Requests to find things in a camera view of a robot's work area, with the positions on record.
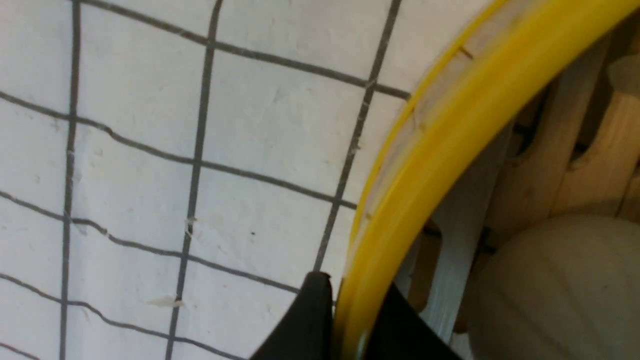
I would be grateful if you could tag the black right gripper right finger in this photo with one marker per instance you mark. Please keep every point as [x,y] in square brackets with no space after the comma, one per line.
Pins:
[400,334]

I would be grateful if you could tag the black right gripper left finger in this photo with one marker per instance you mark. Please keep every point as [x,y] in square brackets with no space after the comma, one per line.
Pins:
[305,330]

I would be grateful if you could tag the yellow-rimmed bamboo steamer basket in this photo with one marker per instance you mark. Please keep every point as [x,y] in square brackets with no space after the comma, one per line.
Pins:
[494,66]

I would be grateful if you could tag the white round bun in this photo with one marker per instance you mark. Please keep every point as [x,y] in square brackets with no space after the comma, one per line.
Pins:
[565,289]

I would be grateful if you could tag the white checkered tablecloth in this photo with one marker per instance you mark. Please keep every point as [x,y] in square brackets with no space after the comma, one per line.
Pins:
[172,169]

